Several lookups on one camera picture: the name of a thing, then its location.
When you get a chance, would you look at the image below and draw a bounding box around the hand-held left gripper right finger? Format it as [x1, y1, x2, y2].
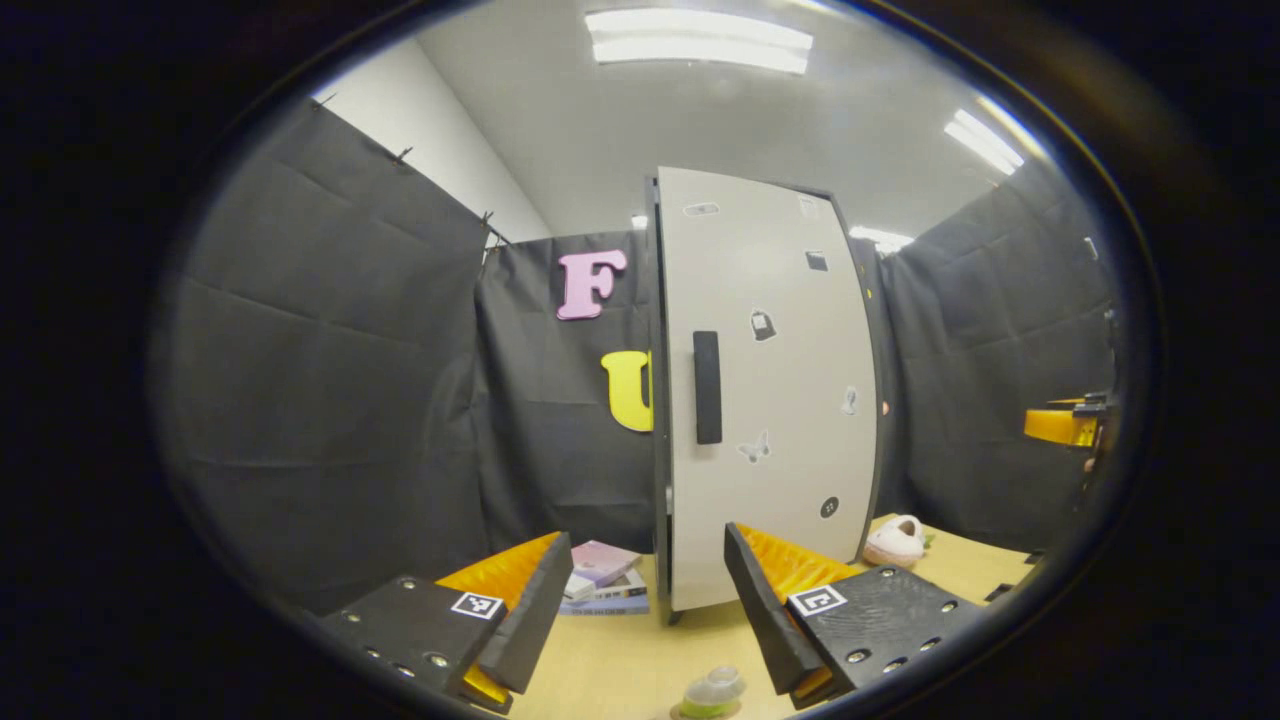
[724, 522, 986, 711]

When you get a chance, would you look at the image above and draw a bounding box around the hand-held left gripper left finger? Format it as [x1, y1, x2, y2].
[320, 531, 576, 715]

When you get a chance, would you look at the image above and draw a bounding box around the clear plastic bottle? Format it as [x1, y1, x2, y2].
[680, 665, 746, 719]

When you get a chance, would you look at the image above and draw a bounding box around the black cabinet door handle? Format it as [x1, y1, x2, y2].
[693, 330, 723, 446]

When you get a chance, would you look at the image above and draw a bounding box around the grey cabinet door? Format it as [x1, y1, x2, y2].
[655, 166, 881, 613]

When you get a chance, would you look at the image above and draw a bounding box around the blue book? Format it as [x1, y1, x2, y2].
[558, 595, 651, 616]

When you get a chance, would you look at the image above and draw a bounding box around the pink book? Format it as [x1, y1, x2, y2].
[570, 540, 643, 589]

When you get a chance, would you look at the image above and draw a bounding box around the grey book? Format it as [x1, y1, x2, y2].
[590, 568, 649, 601]

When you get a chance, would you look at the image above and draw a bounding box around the pink plush toy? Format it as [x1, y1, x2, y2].
[863, 514, 926, 569]

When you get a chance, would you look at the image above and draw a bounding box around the ceiling light panel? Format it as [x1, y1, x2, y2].
[848, 225, 916, 254]
[585, 8, 814, 76]
[943, 108, 1026, 177]

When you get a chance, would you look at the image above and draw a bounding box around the black backdrop cloth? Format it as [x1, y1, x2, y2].
[150, 98, 1121, 616]

